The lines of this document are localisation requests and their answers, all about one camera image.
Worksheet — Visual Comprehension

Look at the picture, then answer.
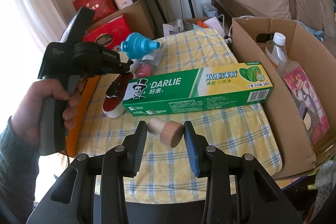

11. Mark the red gift box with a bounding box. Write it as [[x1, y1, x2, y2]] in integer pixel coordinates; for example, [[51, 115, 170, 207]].
[[83, 14, 133, 52]]

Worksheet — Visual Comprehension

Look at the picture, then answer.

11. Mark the green Darlie toothpaste box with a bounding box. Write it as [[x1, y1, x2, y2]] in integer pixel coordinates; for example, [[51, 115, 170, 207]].
[[122, 62, 273, 117]]

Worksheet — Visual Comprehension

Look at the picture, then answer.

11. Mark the clear bottle pink cap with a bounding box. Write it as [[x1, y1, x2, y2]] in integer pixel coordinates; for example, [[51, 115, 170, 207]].
[[136, 48, 163, 78]]

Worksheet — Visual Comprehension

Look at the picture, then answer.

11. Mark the black metal clip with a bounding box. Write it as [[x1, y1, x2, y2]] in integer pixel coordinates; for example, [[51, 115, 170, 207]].
[[106, 75, 125, 99]]

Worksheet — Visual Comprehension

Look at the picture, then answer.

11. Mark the wooden cork stopper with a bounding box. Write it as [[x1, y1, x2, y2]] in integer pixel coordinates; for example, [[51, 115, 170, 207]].
[[147, 118, 183, 148]]

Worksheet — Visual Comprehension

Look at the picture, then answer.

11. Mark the orange cardboard box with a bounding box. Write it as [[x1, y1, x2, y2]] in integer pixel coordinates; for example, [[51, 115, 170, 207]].
[[61, 76, 100, 157]]

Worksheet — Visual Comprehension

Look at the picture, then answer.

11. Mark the blue collapsible funnel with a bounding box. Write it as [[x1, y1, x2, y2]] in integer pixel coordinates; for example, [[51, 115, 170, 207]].
[[121, 32, 161, 59]]

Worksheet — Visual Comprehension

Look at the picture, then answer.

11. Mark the person's left forearm sleeve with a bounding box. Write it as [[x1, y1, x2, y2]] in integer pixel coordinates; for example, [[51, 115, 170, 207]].
[[1, 119, 39, 223]]

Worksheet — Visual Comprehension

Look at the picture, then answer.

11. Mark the yellow plaid table mat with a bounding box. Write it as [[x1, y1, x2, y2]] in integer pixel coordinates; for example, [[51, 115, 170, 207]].
[[77, 29, 282, 204]]

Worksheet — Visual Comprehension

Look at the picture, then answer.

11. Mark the dark red gift bag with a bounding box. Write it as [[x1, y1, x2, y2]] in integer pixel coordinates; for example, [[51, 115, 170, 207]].
[[72, 0, 118, 23]]

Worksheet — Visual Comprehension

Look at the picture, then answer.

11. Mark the large brown cardboard box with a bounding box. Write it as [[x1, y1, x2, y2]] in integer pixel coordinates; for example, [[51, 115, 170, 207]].
[[232, 17, 335, 180]]

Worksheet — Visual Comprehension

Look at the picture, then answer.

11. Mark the clear plastic bottle white cap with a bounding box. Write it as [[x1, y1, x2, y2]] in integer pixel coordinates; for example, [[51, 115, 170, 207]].
[[265, 32, 330, 144]]

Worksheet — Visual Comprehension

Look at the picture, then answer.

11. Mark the brown cardboard box behind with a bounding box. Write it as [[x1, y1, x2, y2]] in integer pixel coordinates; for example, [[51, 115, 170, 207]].
[[88, 0, 155, 39]]

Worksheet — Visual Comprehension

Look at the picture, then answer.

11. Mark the person's left hand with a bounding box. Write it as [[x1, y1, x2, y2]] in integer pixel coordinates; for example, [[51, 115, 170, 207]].
[[11, 79, 84, 146]]

